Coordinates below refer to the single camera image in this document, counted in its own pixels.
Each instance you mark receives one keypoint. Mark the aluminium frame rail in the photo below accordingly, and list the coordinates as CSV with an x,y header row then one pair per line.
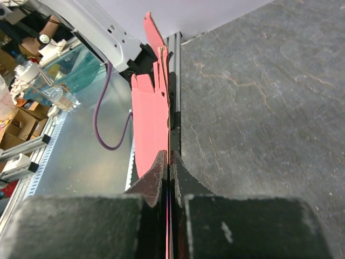
x,y
28,160

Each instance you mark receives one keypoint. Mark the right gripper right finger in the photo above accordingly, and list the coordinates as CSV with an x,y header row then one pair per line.
x,y
184,182

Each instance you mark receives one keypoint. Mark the cardboard boxes on floor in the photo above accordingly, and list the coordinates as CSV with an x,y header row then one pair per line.
x,y
26,125

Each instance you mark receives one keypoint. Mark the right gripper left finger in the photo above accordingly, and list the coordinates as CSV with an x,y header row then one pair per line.
x,y
150,186

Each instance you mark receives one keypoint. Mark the pink cardboard box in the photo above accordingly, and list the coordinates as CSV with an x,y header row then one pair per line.
x,y
151,125

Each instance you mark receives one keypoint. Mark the clear plastic water bottle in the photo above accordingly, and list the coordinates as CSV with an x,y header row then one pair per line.
x,y
37,85

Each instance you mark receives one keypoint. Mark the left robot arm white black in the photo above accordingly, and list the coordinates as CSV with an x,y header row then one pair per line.
x,y
93,26

